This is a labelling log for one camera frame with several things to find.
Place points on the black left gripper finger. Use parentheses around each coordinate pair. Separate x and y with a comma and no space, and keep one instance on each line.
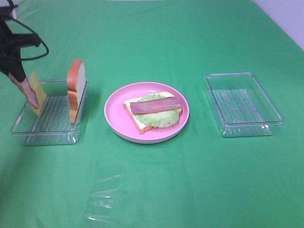
(12,65)

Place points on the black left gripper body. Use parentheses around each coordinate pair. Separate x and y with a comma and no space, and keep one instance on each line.
(12,43)

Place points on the bacon strip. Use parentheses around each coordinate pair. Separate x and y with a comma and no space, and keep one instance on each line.
(28,92)
(155,106)

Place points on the white bread slice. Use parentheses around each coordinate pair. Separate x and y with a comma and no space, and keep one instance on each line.
(75,87)
(126,105)

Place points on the green lettuce leaf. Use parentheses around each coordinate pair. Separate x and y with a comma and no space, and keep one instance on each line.
(160,119)

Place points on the yellow cheese slice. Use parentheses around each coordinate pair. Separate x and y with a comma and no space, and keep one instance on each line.
(40,93)

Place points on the clear left plastic tray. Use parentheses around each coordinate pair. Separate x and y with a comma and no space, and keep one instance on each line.
(52,126)

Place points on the clear plastic tray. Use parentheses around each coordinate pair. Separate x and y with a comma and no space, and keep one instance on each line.
(52,126)
(241,106)

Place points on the pink round plate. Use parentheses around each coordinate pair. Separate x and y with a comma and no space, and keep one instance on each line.
(122,124)

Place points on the green tablecloth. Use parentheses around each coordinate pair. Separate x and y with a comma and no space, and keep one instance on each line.
(198,179)

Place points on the clear plastic bag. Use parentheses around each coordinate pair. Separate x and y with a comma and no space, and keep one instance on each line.
(102,196)

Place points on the clear right plastic tray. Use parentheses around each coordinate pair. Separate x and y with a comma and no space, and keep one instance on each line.
(241,106)

